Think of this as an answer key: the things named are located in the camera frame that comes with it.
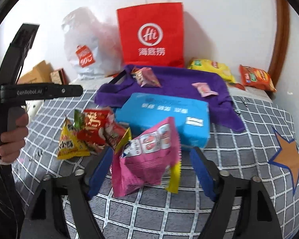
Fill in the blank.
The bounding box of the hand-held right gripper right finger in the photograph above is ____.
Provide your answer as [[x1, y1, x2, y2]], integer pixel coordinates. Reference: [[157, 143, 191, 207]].
[[189, 147, 283, 239]]

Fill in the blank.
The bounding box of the blue cardboard box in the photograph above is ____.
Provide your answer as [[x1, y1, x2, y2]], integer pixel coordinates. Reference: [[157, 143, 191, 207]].
[[115, 93, 211, 149]]

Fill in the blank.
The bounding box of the red white snack packet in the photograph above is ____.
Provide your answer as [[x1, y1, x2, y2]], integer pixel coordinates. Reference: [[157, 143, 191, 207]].
[[103, 123, 132, 153]]

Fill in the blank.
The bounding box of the white plastic bag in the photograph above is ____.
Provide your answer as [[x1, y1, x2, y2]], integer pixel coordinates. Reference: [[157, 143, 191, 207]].
[[62, 7, 123, 80]]

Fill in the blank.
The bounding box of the small plain pink packet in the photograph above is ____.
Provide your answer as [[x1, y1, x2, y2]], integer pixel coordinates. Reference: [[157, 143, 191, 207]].
[[191, 82, 219, 97]]

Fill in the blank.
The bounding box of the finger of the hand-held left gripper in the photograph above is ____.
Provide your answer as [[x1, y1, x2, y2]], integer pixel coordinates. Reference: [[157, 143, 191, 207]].
[[50, 84, 83, 98]]

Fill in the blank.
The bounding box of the brown cardboard box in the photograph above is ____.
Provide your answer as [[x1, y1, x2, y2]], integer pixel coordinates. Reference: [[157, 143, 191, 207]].
[[16, 60, 55, 85]]

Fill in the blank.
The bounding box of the brown wooden frame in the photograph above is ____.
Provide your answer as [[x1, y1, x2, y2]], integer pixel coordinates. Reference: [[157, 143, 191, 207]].
[[267, 0, 291, 94]]

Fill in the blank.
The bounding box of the yellow chips packet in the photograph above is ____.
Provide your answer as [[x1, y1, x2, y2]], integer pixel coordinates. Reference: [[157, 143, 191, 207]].
[[187, 58, 236, 83]]

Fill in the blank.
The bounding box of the large pink snack packet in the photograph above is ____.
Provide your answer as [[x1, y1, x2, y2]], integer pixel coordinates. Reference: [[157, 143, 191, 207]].
[[110, 117, 182, 198]]

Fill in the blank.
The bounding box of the grey checked blanket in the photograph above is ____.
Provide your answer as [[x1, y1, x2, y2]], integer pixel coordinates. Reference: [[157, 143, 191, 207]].
[[11, 80, 299, 239]]

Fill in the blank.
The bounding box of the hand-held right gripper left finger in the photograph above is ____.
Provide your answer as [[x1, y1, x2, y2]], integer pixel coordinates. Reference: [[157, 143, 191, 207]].
[[20, 146, 115, 239]]

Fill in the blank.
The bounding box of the red gold-print snack packet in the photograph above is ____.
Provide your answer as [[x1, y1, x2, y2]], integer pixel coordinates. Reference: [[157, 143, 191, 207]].
[[77, 107, 115, 147]]

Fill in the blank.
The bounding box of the orange chips packet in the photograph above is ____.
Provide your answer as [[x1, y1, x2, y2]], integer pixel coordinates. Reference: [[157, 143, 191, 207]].
[[239, 65, 277, 93]]

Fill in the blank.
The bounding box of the yellow snack packet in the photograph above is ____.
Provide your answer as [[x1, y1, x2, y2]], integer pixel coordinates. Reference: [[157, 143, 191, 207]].
[[57, 117, 90, 160]]

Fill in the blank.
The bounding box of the red paper bag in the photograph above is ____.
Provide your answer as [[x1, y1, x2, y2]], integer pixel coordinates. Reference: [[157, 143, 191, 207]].
[[116, 0, 185, 68]]

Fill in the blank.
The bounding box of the purple cloth bag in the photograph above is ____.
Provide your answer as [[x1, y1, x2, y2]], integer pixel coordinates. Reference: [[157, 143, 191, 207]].
[[94, 64, 246, 133]]

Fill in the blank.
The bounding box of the patterned gift box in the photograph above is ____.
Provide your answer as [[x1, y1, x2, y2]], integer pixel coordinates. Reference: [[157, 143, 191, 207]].
[[50, 68, 70, 85]]

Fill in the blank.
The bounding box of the small patterned pink packet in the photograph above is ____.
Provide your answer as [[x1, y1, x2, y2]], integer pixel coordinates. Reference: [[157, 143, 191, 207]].
[[131, 67, 162, 88]]

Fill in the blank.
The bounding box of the person's left hand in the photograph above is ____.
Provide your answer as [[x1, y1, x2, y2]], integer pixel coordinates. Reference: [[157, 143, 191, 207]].
[[0, 112, 30, 165]]

